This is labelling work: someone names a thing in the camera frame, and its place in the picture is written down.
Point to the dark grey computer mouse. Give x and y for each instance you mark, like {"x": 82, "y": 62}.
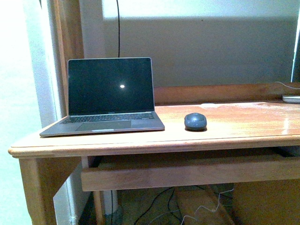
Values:
{"x": 195, "y": 122}

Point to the white wall pipe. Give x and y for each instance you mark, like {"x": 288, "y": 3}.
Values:
{"x": 70, "y": 196}

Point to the grey laptop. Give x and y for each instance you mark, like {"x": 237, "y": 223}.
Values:
{"x": 108, "y": 96}

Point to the wooden desk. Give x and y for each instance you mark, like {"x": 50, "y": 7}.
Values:
{"x": 228, "y": 67}

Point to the white flat device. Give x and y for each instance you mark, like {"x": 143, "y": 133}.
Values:
{"x": 291, "y": 99}

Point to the dark monitor edge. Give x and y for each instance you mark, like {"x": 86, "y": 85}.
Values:
{"x": 296, "y": 59}

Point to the wooden board under desk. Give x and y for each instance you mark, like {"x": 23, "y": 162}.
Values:
{"x": 202, "y": 206}

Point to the wooden keyboard drawer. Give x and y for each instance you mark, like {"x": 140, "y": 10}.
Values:
{"x": 191, "y": 172}

